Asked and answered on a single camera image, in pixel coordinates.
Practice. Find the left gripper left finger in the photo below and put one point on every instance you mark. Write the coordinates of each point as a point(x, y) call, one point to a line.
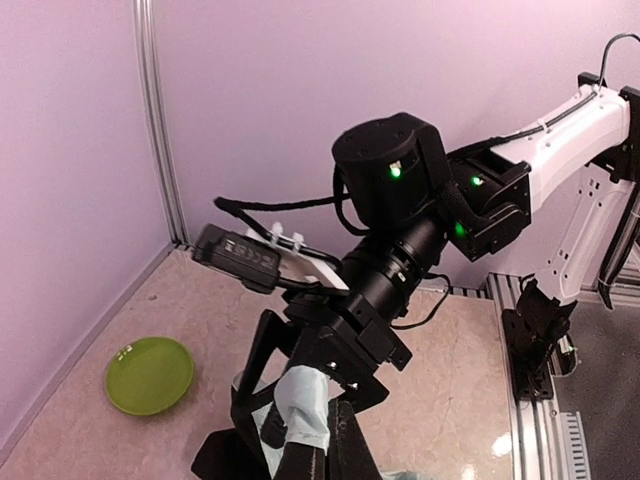
point(225, 456)

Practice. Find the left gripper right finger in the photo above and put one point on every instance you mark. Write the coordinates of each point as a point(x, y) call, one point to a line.
point(348, 456)

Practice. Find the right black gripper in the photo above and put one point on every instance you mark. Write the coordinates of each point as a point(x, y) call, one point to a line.
point(346, 336)

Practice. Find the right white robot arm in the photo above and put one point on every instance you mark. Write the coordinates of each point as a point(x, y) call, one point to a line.
point(412, 199)

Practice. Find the green plate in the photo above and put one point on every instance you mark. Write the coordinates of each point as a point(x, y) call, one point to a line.
point(149, 376)

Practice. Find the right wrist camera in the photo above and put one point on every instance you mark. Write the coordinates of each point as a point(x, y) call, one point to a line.
point(255, 264)

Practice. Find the aluminium front rail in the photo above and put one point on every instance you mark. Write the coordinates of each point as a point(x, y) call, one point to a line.
point(587, 427)

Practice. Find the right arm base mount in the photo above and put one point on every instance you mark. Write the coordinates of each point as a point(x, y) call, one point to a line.
point(533, 328)

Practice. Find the right aluminium frame post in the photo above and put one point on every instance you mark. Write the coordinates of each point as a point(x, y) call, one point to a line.
point(150, 79)

